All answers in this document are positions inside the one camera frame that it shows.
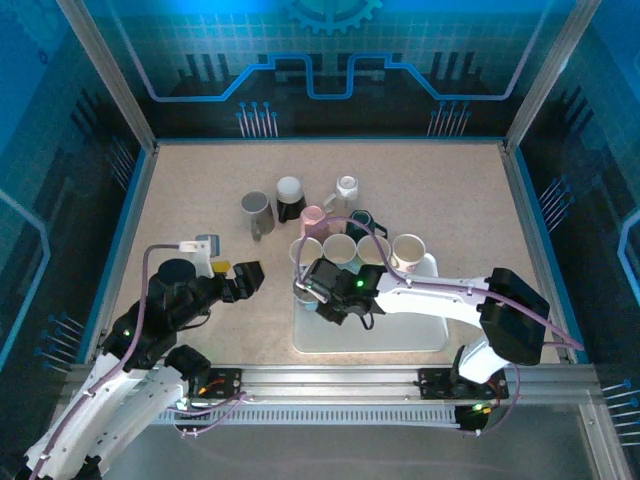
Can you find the light blue mug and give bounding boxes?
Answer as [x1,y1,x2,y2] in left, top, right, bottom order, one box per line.
[323,233,359,266]

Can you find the grey-blue mug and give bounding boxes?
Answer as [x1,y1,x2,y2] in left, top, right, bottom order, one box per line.
[289,236,325,272]

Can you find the yellow-green mug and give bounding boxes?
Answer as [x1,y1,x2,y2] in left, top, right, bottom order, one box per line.
[357,234,392,266]

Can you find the dark green mug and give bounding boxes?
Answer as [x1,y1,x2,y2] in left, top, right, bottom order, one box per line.
[344,209,389,241]

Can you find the grey mug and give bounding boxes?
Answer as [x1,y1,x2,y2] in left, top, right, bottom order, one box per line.
[241,191,277,242]

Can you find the pale pink mug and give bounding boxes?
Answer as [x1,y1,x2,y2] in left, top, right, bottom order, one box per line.
[391,233,427,274]

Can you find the black mug with white base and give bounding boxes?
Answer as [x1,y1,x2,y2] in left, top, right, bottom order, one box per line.
[275,176,308,225]

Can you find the white plastic tray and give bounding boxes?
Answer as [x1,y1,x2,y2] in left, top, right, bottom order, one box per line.
[292,252,450,355]

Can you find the base controller board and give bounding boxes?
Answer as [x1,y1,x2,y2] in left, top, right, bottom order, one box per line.
[174,394,212,416]
[455,402,494,435]

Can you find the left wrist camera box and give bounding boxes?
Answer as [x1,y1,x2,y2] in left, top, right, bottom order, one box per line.
[178,234,224,277]

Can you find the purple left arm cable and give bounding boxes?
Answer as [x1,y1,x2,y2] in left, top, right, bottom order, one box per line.
[29,242,251,480]

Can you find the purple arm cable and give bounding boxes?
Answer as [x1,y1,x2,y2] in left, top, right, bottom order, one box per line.
[295,215,586,436]
[29,242,251,480]

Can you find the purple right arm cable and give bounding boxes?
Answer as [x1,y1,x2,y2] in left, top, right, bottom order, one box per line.
[295,215,586,436]

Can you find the aluminium side rail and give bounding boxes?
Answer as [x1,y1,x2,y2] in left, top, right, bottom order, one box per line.
[84,142,162,365]
[499,142,587,364]

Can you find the aluminium table rail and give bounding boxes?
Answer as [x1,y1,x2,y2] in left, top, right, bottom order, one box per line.
[59,363,609,402]

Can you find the slotted grey cable duct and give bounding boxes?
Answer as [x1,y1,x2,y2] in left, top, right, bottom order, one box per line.
[149,403,464,429]

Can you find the aluminium frame post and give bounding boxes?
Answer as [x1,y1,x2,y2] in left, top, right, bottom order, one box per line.
[55,0,160,154]
[504,0,604,154]

